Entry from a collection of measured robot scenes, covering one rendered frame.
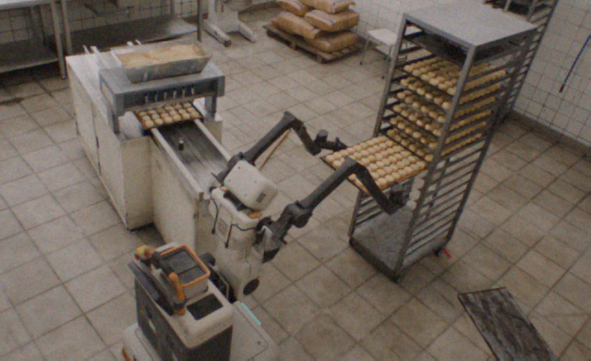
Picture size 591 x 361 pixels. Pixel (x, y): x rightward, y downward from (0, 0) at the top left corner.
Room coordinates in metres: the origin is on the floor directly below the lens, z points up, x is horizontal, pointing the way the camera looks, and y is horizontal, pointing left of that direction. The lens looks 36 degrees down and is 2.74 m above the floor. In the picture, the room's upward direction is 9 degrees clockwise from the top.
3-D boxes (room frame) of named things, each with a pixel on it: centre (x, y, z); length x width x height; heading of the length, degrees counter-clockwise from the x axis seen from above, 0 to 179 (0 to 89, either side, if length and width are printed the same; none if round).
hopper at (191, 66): (2.95, 0.91, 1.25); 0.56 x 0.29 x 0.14; 128
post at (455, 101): (2.54, -0.81, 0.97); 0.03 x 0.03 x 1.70; 45
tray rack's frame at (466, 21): (2.91, -0.86, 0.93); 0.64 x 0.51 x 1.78; 135
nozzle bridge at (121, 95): (2.95, 0.91, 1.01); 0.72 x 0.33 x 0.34; 128
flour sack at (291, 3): (6.85, 0.17, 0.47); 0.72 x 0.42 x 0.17; 138
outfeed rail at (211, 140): (3.13, 0.87, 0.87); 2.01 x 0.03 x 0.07; 38
